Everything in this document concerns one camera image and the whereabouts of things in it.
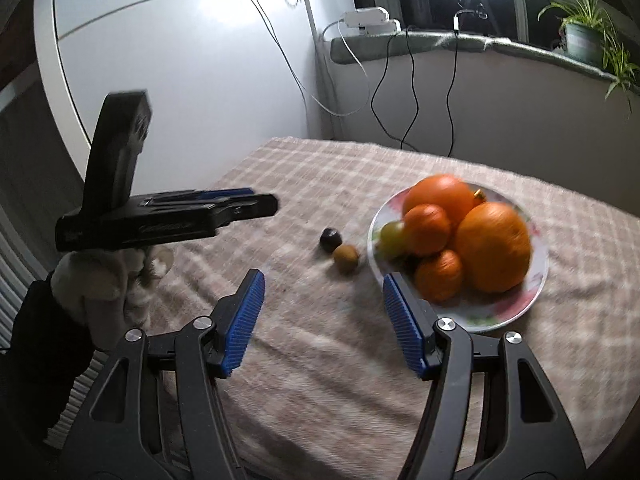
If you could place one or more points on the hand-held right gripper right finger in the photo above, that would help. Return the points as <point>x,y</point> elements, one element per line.
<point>405,320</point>

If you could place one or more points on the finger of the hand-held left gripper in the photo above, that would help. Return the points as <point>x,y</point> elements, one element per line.
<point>220,193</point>
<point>250,207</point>

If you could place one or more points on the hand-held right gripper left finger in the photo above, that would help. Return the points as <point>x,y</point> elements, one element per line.
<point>245,320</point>

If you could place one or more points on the brown kiwi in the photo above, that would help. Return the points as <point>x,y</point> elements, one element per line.
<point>346,258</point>
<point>392,240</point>

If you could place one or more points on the dark purple plum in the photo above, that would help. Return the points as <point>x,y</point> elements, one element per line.
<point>331,239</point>

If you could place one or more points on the tangerine with stem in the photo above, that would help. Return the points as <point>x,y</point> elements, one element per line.
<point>427,230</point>

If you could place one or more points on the white floral plate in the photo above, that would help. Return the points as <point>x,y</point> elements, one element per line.
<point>505,310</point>

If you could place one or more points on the large pale orange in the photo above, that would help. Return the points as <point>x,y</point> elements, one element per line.
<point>492,250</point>

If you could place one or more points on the large deep orange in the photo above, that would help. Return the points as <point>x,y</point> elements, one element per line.
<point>440,195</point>

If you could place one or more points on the small kumquat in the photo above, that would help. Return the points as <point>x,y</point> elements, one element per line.
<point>479,196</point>

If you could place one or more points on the person's left forearm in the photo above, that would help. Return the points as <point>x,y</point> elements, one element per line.
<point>40,340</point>

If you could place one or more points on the person's left hand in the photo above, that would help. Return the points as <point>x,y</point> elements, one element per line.
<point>100,285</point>

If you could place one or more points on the beige checked tablecloth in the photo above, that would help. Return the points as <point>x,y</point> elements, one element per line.
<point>350,360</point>

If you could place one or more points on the white refrigerator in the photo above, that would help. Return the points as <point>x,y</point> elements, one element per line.
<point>200,85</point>

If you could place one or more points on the white power strip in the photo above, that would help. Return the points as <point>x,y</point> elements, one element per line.
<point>370,19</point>

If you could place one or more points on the grey-green window ledge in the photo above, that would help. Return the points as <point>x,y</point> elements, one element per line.
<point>450,42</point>

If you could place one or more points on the dark window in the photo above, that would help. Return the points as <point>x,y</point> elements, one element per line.
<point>430,2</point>

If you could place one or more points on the potted spider plant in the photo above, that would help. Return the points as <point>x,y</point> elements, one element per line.
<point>582,40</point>

